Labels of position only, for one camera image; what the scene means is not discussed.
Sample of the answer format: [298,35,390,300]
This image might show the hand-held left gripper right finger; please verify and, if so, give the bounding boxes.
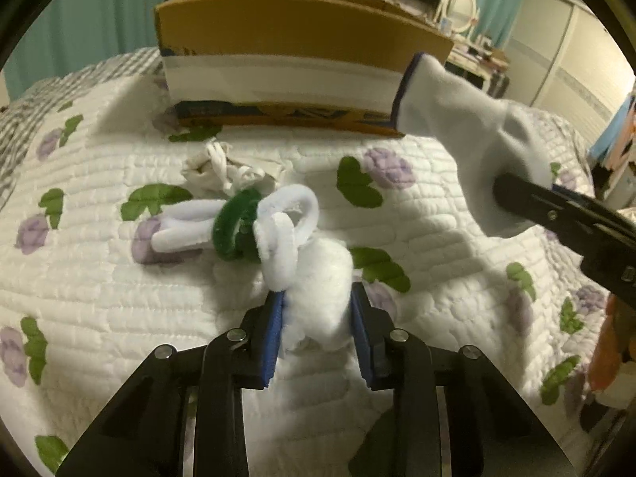
[347,282,580,477]

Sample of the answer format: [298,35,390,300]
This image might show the white sock with blue trim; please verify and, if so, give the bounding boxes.
[390,52,567,239]

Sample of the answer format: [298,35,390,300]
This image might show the white floral quilt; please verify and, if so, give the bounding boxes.
[0,47,619,477]

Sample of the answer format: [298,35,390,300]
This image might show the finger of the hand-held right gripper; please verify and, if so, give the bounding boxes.
[493,172,636,246]
[551,183,636,227]

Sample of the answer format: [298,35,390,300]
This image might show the white fuzzy folded loop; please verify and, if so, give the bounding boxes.
[150,200,229,255]

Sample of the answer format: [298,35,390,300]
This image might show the cluttered dressing table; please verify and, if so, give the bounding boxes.
[444,34,511,96]

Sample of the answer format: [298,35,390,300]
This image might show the cardboard box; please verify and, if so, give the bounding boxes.
[154,0,456,139]

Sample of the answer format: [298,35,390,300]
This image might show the grey checked blanket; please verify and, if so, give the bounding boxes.
[0,47,166,200]

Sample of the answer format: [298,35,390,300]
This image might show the white wardrobe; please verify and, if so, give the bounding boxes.
[506,0,636,136]

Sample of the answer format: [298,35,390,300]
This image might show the white fluffy sock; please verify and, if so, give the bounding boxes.
[282,238,355,355]

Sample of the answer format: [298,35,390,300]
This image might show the white knotted cloth strip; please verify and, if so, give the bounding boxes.
[180,140,287,196]

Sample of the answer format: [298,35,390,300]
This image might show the green pipe cleaner ring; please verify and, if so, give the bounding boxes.
[211,188,264,263]

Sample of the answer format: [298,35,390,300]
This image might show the hanging clothes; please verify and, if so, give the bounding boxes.
[588,84,636,172]

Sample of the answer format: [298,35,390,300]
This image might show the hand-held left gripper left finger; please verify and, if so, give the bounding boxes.
[54,290,289,477]

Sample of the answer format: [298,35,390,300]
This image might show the orange and white cloth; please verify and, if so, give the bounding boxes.
[579,292,636,433]

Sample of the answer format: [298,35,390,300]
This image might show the white pipe cleaner chain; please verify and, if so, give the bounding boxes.
[252,185,320,292]

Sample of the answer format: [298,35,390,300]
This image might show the oval vanity mirror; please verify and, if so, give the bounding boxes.
[436,0,481,37]

